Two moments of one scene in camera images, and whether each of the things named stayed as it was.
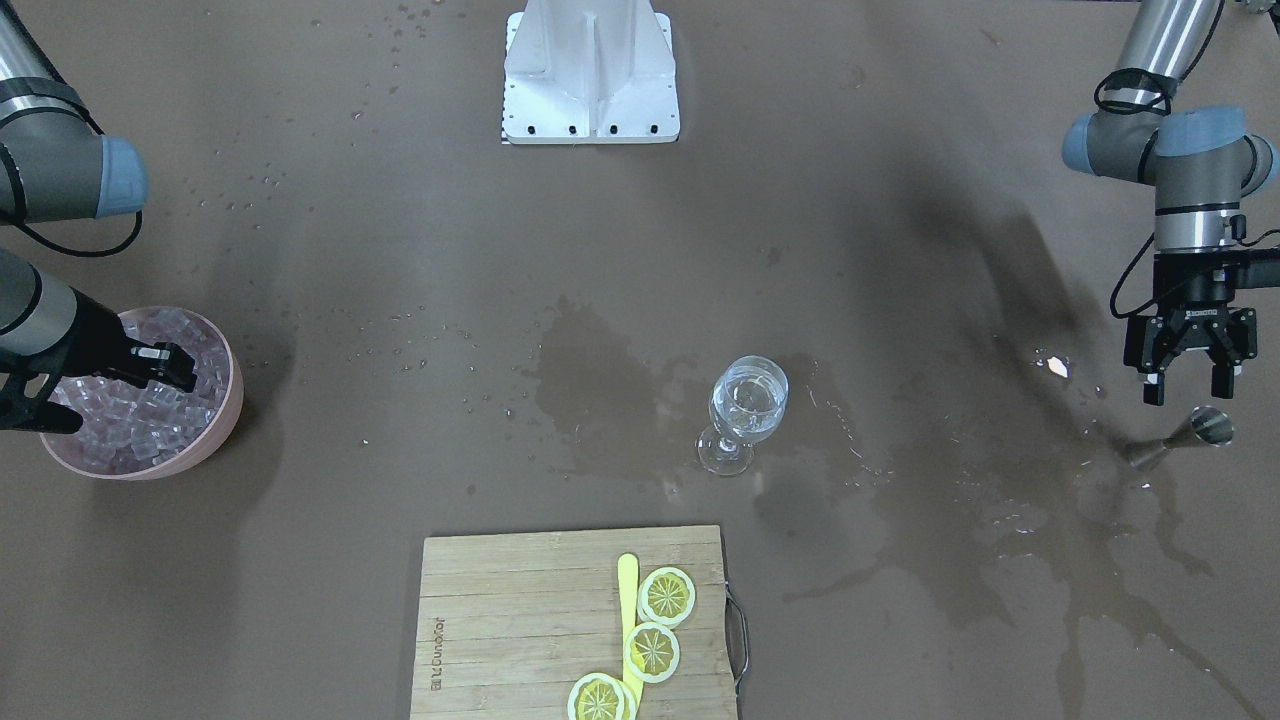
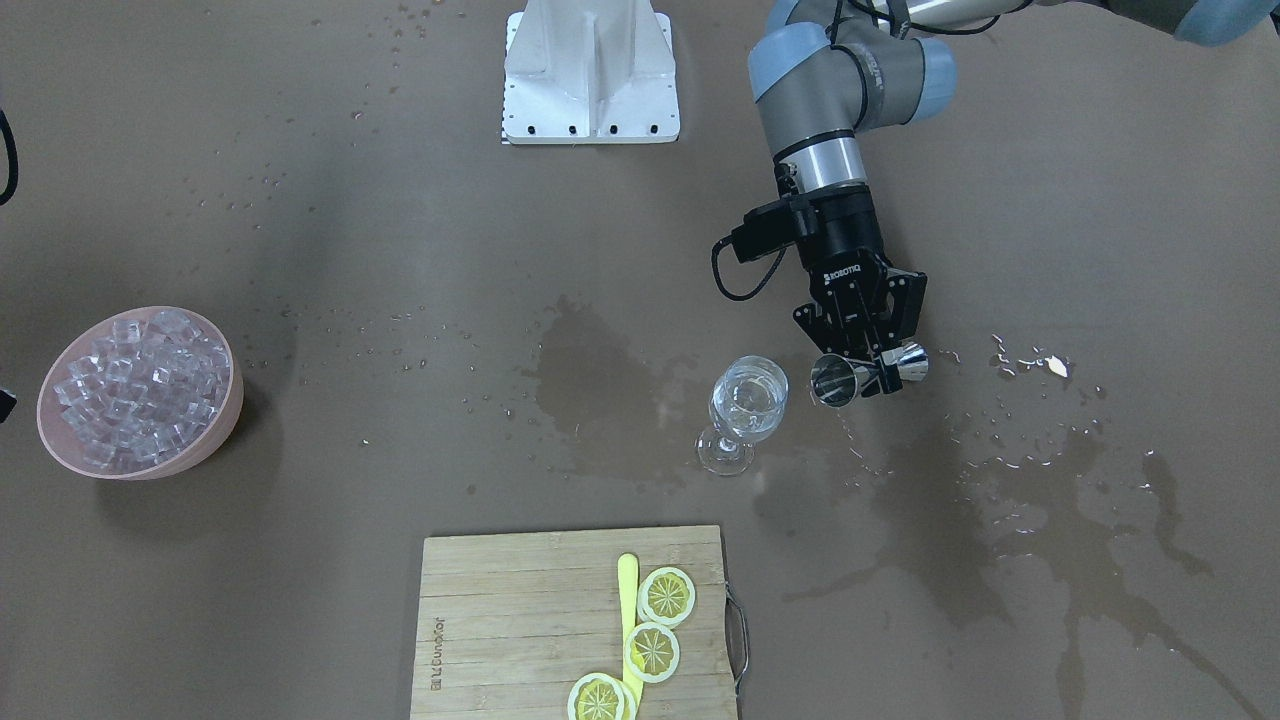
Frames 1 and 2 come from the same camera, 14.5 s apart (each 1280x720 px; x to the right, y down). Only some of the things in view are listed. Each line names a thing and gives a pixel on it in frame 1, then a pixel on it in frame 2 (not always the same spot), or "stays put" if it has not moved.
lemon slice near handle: [666, 597] stays put
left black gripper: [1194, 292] to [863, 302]
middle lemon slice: [652, 652] stays put
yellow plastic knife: [628, 582] stays put
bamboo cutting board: [508, 623] stays put
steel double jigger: [1204, 424] to [836, 379]
